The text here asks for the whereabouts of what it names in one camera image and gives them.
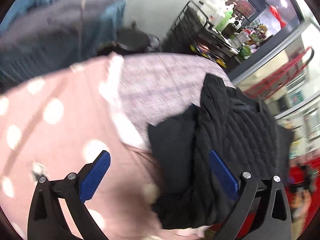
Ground black round stool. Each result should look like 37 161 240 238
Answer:
97 27 160 56

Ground red metal cart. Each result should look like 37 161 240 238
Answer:
244 46 315 100

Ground black quilted puffer jacket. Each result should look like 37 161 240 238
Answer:
148 74 293 230

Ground pink polka dot bedsheet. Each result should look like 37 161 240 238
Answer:
1 55 206 239

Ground black wire rack cart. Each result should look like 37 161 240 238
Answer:
161 0 240 73

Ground lilac textured blanket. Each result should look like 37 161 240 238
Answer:
114 53 232 150

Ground blue grey clothes pile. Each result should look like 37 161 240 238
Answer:
1 0 126 90

